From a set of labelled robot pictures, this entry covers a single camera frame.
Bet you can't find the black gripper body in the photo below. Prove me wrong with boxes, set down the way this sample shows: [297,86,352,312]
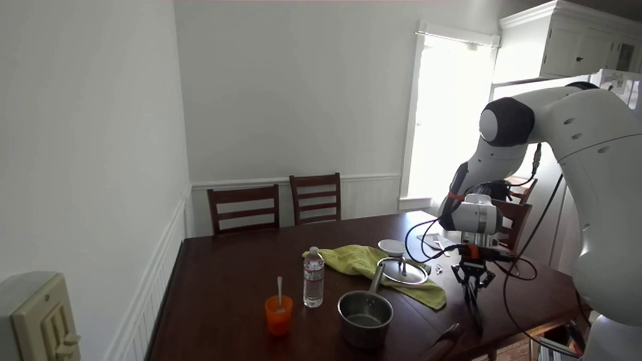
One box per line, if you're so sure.
[452,242,513,288]

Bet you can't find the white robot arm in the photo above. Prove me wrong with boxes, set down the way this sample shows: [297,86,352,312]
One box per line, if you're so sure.
[440,81,642,361]

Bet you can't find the silver pot lid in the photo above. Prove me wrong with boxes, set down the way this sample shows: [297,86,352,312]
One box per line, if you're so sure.
[381,257,429,286]

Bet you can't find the silver pot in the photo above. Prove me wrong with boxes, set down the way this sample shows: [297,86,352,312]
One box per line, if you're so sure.
[337,266,395,350]

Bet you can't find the dark wooden chair right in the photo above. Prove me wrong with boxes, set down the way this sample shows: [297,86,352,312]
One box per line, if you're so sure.
[495,178,537,251]

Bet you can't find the dark wooden chair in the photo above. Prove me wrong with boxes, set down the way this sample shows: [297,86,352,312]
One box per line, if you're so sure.
[288,172,341,225]
[495,178,537,251]
[207,185,279,234]

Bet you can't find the white bowl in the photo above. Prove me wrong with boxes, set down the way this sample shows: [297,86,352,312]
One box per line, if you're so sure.
[377,239,405,257]

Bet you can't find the near-side wooden chair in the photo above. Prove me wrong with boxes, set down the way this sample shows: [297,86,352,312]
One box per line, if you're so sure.
[427,322,464,361]

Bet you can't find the yellow-green cloth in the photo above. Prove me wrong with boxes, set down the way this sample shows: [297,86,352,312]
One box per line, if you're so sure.
[301,244,445,311]

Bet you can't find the clear water bottle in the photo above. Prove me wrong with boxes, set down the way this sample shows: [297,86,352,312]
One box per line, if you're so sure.
[303,247,325,309]

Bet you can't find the dark wooden chair middle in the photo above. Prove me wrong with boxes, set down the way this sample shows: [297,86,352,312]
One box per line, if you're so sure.
[288,172,341,225]

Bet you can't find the white spoon in cup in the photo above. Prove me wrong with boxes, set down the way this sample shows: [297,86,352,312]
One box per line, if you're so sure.
[277,274,282,305]

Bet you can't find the orange plastic cup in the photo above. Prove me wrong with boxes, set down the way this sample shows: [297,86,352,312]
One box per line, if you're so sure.
[262,294,292,336]

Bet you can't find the dark wooden chair left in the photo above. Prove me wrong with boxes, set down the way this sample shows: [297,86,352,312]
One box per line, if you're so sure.
[207,185,279,234]

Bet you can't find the white cabinet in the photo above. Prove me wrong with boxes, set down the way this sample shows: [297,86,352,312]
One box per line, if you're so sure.
[494,0,642,81]

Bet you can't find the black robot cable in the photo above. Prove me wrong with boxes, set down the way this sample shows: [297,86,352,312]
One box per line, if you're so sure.
[403,174,569,349]

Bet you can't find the beige wall light switch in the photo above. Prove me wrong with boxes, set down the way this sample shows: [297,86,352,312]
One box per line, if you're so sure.
[0,271,80,361]

